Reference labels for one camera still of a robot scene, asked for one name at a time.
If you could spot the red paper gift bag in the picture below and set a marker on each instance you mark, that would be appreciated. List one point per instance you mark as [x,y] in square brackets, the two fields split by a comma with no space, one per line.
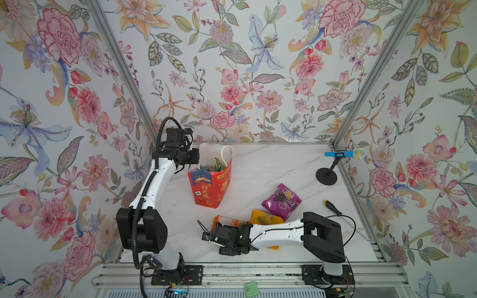
[211,177]

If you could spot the purple grape candy bag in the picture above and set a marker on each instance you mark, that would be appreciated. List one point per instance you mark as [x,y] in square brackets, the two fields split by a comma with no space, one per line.
[282,202]

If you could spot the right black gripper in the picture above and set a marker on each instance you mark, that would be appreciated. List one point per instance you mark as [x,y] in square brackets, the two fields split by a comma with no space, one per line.
[224,251]

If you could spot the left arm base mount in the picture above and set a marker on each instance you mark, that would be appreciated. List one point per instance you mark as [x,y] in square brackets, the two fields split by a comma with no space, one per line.
[189,275]

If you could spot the aluminium front rail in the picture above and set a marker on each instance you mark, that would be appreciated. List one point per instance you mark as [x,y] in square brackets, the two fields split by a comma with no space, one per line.
[266,275]

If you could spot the green clip on rail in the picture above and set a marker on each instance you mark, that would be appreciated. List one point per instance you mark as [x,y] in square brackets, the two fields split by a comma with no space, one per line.
[251,290]

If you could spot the orange snack packet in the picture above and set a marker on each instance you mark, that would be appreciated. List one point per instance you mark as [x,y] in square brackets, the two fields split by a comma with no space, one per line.
[228,221]

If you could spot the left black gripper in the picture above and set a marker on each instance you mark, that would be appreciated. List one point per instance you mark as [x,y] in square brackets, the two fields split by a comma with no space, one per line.
[195,157]

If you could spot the yellow candy bag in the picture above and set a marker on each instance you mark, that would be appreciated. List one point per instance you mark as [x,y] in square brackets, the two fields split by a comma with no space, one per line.
[262,218]

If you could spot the black screwdriver with metal shaft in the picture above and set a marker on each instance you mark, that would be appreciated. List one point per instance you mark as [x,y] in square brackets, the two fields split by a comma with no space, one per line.
[347,219]

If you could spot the blue toy microphone on stand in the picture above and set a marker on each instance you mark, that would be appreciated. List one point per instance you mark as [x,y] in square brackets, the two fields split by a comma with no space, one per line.
[327,176]

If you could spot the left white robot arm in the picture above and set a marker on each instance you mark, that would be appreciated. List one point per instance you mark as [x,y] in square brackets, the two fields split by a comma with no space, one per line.
[141,228]

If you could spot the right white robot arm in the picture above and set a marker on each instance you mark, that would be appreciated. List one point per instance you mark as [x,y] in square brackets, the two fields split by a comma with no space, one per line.
[320,236]

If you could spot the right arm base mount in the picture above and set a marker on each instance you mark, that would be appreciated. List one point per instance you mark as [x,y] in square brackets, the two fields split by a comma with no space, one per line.
[315,275]

